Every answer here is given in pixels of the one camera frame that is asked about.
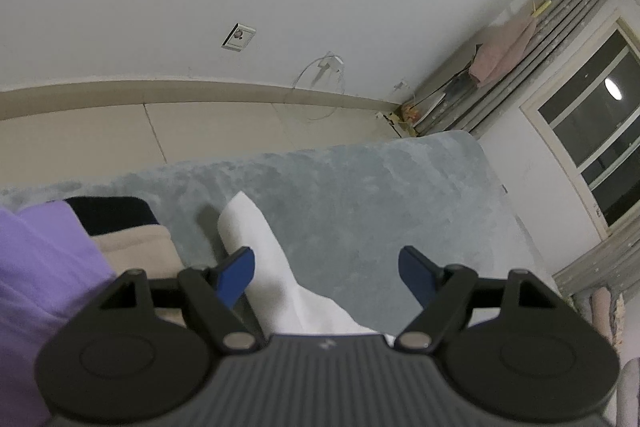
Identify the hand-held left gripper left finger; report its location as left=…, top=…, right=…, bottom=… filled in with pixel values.
left=100, top=246, right=267, bottom=354

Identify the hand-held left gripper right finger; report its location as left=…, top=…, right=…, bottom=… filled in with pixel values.
left=394, top=246, right=557, bottom=354

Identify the white t-shirt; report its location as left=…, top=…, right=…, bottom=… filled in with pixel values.
left=217, top=191, right=396, bottom=338

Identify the grey bed blanket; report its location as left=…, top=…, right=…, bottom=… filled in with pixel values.
left=0, top=130, right=561, bottom=338

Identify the beige garment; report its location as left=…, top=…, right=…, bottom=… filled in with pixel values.
left=92, top=224, right=183, bottom=280

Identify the black garment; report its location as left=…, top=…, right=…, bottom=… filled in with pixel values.
left=65, top=196, right=161, bottom=238

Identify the orange patterned item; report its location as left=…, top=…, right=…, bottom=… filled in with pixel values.
left=397, top=102, right=418, bottom=130

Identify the grey star-print curtain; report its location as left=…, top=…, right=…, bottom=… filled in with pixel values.
left=415, top=0, right=626, bottom=138
left=552, top=219, right=640, bottom=295

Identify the purple garment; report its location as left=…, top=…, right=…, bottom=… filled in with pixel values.
left=0, top=199, right=118, bottom=427

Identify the cream framed window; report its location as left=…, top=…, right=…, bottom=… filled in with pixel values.
left=520, top=17, right=640, bottom=240

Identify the pink hanging cloth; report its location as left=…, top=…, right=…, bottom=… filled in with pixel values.
left=470, top=14, right=538, bottom=88

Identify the white wall cable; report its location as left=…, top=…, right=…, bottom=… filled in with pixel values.
left=292, top=52, right=348, bottom=120

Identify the white wall socket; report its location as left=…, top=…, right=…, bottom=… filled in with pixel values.
left=221, top=23, right=257, bottom=52

